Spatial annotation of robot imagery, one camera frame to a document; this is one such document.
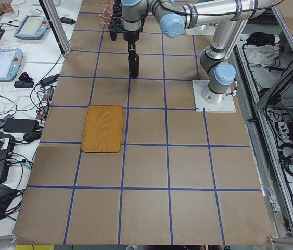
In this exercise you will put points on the dark wine bottle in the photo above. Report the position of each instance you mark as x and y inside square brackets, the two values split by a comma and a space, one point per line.
[133, 61]
[117, 10]

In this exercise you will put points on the aluminium frame post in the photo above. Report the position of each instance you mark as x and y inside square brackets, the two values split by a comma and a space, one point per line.
[51, 14]

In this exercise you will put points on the person hand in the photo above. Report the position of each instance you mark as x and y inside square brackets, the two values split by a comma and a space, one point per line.
[6, 7]

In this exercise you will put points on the teach pendant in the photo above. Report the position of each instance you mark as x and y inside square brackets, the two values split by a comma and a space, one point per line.
[32, 27]
[10, 61]

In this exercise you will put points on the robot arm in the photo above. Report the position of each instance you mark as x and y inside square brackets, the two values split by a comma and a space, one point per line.
[173, 20]
[231, 17]

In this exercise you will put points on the lower teach pendant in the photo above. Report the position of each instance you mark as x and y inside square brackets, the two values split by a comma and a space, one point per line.
[10, 61]

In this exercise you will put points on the black power adapter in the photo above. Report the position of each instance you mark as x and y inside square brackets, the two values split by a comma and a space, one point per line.
[20, 125]

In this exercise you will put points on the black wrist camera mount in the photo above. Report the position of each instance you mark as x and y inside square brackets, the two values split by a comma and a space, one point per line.
[115, 26]

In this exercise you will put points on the crumpled white cloth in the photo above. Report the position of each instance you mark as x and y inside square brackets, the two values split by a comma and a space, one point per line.
[264, 55]

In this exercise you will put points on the upper teach pendant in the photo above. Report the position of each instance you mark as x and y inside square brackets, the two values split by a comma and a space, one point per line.
[32, 27]

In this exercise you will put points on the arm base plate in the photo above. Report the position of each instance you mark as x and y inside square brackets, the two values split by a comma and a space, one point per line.
[206, 100]
[203, 30]

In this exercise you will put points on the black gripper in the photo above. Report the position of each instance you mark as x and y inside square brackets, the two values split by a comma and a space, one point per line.
[130, 36]

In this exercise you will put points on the wooden tray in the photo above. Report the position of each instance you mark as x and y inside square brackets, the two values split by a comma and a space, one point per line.
[103, 129]

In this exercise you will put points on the copper wire bottle basket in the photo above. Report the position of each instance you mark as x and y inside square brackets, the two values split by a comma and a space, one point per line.
[106, 12]

